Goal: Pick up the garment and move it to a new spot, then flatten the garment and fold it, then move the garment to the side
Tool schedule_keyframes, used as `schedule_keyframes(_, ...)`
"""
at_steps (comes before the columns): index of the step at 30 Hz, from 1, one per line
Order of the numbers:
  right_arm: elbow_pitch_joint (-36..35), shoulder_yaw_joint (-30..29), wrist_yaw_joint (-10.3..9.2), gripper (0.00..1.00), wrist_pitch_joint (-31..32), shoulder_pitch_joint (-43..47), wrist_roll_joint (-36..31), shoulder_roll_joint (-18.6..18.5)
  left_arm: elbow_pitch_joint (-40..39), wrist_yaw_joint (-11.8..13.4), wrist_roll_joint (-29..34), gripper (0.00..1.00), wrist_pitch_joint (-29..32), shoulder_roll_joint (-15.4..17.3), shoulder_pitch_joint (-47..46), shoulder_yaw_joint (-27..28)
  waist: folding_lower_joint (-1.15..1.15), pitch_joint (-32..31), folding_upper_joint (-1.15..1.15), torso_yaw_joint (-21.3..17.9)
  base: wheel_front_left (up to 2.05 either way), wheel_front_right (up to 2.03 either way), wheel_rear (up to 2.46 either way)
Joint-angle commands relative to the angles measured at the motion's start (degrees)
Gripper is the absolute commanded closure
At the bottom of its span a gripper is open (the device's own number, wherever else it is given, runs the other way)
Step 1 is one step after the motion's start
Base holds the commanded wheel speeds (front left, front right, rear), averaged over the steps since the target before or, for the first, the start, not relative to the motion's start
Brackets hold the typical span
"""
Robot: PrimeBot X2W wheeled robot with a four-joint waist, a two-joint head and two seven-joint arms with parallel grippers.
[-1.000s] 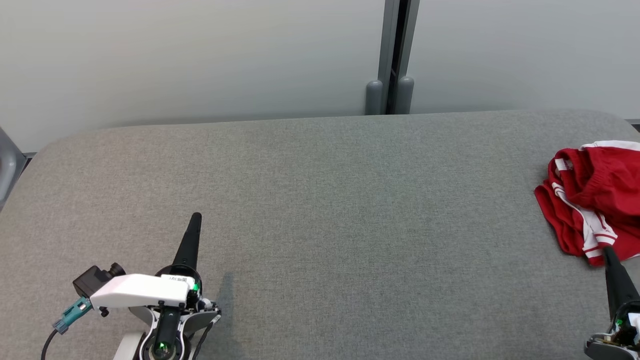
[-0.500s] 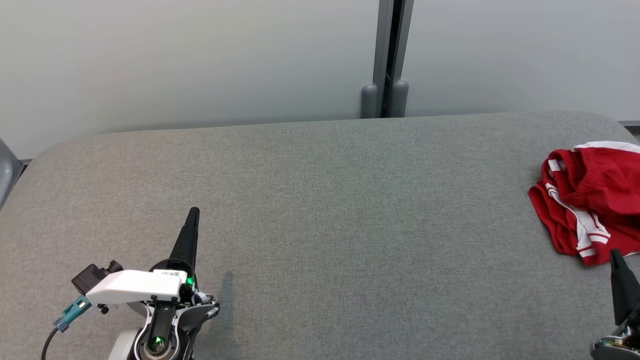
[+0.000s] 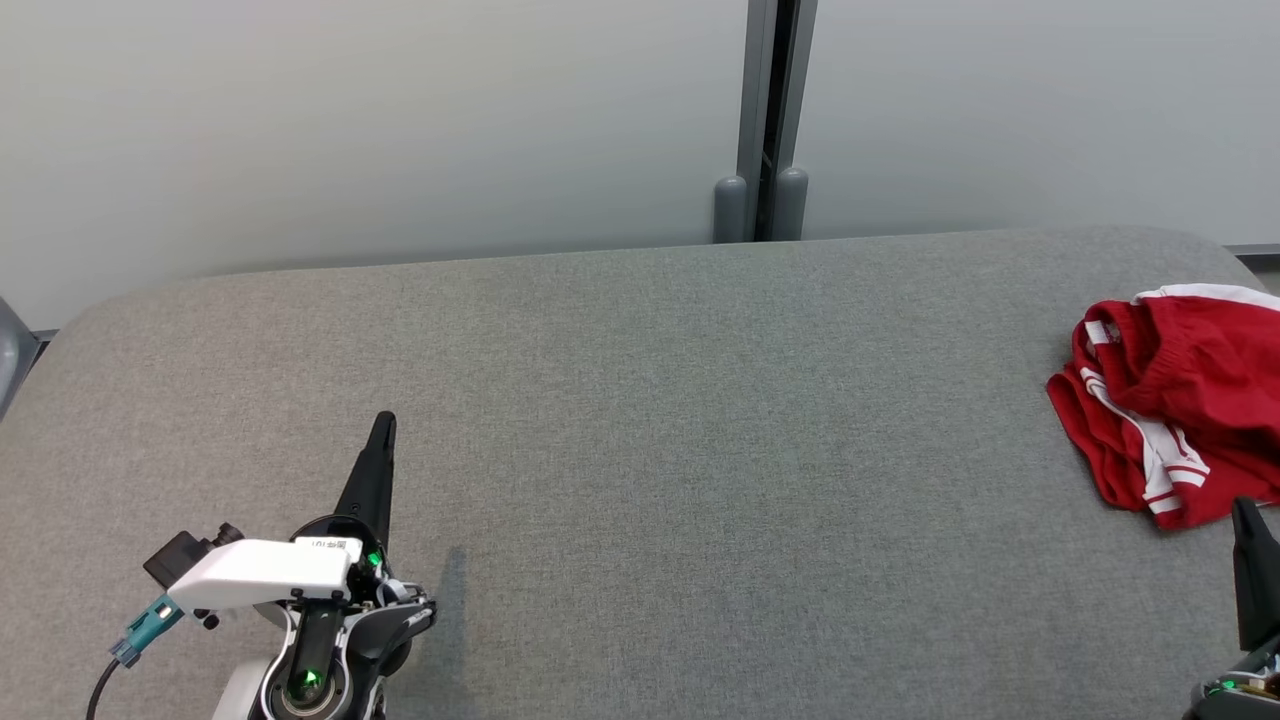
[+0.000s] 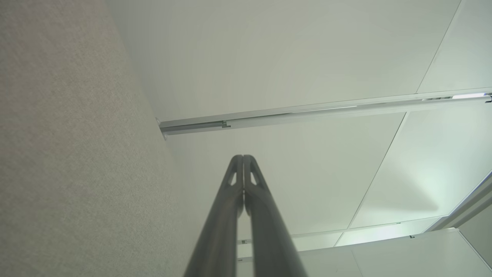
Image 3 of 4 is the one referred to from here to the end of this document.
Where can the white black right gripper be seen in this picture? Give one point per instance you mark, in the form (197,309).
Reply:
(1250,695)

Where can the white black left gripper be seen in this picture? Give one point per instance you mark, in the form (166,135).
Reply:
(260,570)

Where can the red white printed jersey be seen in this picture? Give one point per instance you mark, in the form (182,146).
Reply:
(1110,450)

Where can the red shorts with white stripe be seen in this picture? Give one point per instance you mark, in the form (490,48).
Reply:
(1220,370)

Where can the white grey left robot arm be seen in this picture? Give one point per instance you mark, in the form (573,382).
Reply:
(330,640)

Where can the grey metal bar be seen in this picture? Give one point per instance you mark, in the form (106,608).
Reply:
(1255,252)

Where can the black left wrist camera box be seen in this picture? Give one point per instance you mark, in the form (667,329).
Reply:
(175,560)

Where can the grey rounded metal frame leg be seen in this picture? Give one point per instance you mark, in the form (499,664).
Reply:
(12,350)

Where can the grey partition post with feet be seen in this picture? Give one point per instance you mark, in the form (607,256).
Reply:
(730,210)

